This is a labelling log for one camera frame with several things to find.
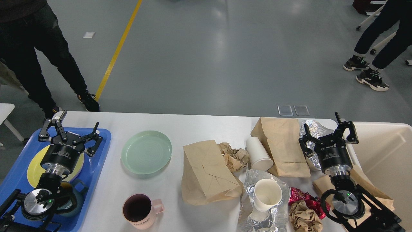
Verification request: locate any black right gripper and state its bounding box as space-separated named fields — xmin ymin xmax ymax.
xmin=298 ymin=112 xmax=359 ymax=175

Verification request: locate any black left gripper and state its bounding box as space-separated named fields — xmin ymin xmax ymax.
xmin=38 ymin=110 xmax=103 ymax=173

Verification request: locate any mint green plate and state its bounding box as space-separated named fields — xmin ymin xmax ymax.
xmin=121 ymin=130 xmax=172 ymax=175

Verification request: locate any pink home mug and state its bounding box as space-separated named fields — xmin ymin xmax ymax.
xmin=122 ymin=193 xmax=164 ymax=230

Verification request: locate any brown paper bag under arm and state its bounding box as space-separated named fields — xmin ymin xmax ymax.
xmin=313 ymin=165 xmax=394 ymax=227

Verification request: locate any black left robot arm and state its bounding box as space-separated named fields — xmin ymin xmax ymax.
xmin=1 ymin=111 xmax=103 ymax=232

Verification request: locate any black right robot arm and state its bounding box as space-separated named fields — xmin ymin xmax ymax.
xmin=299 ymin=112 xmax=405 ymax=232

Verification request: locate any crumpled silver foil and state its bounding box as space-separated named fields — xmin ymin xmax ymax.
xmin=300 ymin=120 xmax=334 ymax=171

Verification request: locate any yellow plate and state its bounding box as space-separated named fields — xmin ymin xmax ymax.
xmin=27 ymin=145 xmax=84 ymax=188

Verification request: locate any flat brown paper bag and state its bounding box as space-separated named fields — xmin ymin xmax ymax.
xmin=251 ymin=117 xmax=311 ymax=178

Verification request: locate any beige plastic bin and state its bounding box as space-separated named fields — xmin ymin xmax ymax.
xmin=348 ymin=121 xmax=412 ymax=232

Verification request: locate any teal home mug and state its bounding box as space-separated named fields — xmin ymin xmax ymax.
xmin=58 ymin=178 xmax=89 ymax=217

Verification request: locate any red foil wrapper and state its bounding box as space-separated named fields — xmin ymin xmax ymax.
xmin=288 ymin=187 xmax=326 ymax=220

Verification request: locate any blue plastic tray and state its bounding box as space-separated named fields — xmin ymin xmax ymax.
xmin=0 ymin=128 xmax=111 ymax=232

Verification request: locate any white side table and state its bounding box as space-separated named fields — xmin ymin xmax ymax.
xmin=0 ymin=103 xmax=25 ymax=142

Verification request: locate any lying white paper cup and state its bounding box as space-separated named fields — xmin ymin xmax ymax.
xmin=246 ymin=137 xmax=274 ymax=171

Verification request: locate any upright white paper cup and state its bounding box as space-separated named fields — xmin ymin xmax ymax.
xmin=254 ymin=179 xmax=283 ymax=212

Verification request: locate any crumpled brown paper ball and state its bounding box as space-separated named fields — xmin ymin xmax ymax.
xmin=289 ymin=201 xmax=323 ymax=232

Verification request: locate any silver foil bag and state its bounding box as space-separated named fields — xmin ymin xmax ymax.
xmin=236 ymin=169 xmax=290 ymax=232

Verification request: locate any crumpled brown paper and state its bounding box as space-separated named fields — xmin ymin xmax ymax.
xmin=218 ymin=142 xmax=250 ymax=173

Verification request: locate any person with black sneakers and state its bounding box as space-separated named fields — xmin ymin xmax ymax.
xmin=343 ymin=0 xmax=412 ymax=92

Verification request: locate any person in dark clothes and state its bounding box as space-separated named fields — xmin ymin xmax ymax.
xmin=0 ymin=0 xmax=100 ymax=119

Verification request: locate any large brown paper bag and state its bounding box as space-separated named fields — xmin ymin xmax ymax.
xmin=181 ymin=140 xmax=243 ymax=206

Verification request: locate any white rolling chair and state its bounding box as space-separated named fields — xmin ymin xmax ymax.
xmin=352 ymin=0 xmax=412 ymax=66

